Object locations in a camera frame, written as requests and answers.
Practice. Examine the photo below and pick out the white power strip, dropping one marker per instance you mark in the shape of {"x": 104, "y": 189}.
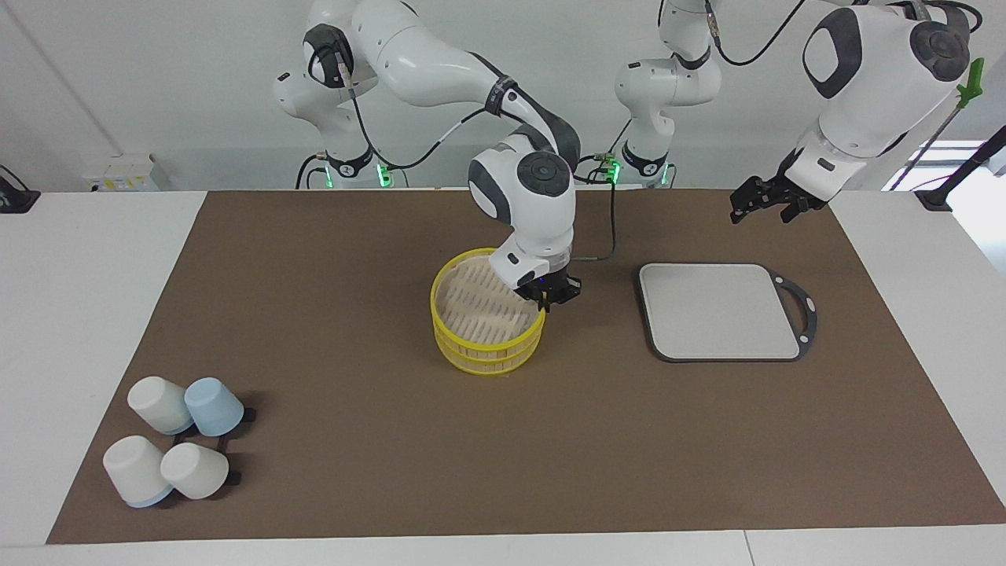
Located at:
{"x": 122, "y": 173}

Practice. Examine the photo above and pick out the black cup rack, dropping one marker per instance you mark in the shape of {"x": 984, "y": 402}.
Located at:
{"x": 250, "y": 413}

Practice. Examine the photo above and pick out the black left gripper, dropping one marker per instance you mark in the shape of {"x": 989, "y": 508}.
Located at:
{"x": 786, "y": 192}

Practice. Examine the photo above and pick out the white plastic cup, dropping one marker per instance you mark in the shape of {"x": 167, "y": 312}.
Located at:
{"x": 194, "y": 470}
{"x": 157, "y": 402}

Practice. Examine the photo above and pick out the grey cutting board black-rimmed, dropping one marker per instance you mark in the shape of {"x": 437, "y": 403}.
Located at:
{"x": 715, "y": 310}

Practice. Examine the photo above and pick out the yellow bamboo steamer tier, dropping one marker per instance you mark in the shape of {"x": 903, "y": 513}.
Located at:
{"x": 487, "y": 366}

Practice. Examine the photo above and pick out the green-tipped metal pole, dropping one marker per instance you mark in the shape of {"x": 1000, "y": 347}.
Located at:
{"x": 973, "y": 79}

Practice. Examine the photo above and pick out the light blue plastic cup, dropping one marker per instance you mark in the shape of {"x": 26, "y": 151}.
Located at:
{"x": 214, "y": 407}

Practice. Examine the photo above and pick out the white cup blue rim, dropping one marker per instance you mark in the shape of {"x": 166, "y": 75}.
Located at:
{"x": 134, "y": 470}

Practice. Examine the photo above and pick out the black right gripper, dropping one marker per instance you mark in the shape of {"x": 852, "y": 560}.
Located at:
{"x": 554, "y": 287}

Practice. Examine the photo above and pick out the brown table mat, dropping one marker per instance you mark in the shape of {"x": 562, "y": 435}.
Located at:
{"x": 354, "y": 440}

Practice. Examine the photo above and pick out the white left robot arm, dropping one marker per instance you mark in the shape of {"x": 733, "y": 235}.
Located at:
{"x": 872, "y": 79}

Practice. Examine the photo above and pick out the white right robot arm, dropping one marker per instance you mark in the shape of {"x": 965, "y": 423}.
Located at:
{"x": 526, "y": 189}

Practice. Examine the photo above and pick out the yellow steamer tier white-lined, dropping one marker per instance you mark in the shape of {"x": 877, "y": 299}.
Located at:
{"x": 475, "y": 310}

